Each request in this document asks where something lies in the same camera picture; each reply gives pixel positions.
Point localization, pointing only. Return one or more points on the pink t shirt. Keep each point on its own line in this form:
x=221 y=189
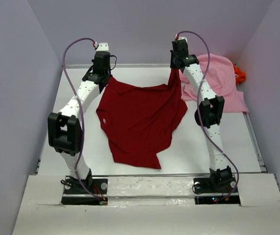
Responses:
x=221 y=78

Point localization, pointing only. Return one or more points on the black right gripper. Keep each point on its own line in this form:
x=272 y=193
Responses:
x=173 y=64

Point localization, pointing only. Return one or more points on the white cardboard front cover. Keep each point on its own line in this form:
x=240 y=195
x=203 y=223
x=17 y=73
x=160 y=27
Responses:
x=150 y=206

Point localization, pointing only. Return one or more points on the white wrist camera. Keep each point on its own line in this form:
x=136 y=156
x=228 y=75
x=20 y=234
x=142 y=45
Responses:
x=179 y=38
x=101 y=46

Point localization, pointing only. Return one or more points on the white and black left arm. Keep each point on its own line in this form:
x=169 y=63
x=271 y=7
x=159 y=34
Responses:
x=66 y=128

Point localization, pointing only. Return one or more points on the dark red t shirt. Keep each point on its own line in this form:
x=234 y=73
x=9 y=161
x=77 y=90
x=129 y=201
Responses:
x=139 y=121

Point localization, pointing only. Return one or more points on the white back table rail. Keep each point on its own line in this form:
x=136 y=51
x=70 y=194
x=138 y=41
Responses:
x=86 y=66

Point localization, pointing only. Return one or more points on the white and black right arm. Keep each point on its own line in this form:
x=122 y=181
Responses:
x=208 y=116

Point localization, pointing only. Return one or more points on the orange cloth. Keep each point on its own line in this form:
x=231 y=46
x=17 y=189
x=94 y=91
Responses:
x=240 y=76

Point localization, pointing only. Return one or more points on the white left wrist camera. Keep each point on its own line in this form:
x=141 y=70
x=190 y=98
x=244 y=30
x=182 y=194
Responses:
x=101 y=46

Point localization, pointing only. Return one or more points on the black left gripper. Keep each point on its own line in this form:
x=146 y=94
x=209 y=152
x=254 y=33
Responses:
x=109 y=70

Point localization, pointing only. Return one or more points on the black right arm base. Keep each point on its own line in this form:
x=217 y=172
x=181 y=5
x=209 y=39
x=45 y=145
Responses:
x=207 y=195

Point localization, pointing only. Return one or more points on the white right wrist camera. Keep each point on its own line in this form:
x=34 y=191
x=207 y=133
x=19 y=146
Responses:
x=179 y=38

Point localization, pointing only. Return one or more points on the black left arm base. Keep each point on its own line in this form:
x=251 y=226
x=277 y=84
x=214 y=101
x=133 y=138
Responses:
x=74 y=194

